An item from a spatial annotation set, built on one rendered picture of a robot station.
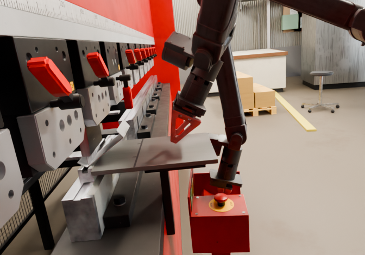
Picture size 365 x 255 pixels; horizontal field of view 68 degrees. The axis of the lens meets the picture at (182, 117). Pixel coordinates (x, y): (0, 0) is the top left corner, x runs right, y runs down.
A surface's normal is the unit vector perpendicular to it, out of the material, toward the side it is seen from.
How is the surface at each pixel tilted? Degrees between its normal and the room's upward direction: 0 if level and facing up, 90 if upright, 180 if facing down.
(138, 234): 0
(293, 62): 90
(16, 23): 90
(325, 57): 90
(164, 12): 90
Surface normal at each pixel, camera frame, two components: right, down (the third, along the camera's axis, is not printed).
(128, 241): -0.09, -0.96
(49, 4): 1.00, -0.10
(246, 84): 0.01, 0.25
